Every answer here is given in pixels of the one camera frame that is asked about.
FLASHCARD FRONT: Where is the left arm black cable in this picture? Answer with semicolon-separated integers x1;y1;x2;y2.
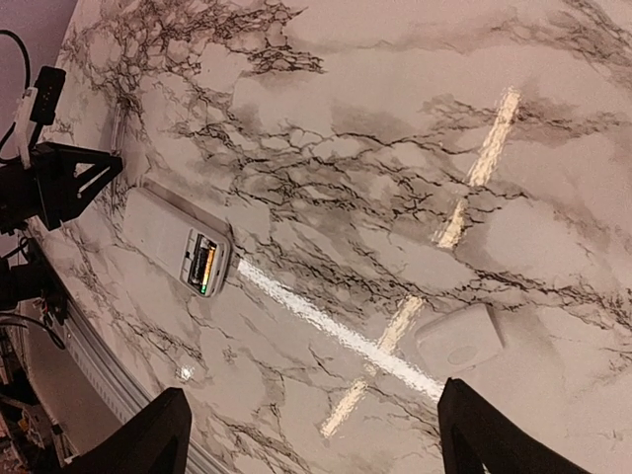
0;29;34;164

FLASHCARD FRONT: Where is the front aluminium rail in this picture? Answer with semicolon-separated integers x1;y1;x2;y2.
48;276;228;474

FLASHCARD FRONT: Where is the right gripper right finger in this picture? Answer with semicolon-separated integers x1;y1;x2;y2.
437;378;586;474

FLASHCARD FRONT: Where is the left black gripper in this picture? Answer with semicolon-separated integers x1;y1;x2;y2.
1;142;123;232

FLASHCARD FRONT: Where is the white remote control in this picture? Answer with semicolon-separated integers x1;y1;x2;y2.
122;188;231;298

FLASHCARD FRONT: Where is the white battery compartment cover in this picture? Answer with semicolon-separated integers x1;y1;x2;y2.
415;304;504;377

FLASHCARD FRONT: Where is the clear handle screwdriver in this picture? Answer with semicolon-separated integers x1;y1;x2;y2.
111;103;125;156

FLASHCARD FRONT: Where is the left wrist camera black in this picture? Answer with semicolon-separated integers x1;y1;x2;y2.
14;66;68;164

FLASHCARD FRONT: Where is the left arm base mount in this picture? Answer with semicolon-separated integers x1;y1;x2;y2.
1;237;68;326

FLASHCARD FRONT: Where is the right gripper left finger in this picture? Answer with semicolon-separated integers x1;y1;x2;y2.
63;387;192;474

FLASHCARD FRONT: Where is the black gold battery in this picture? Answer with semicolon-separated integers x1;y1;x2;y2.
188;234;216;295

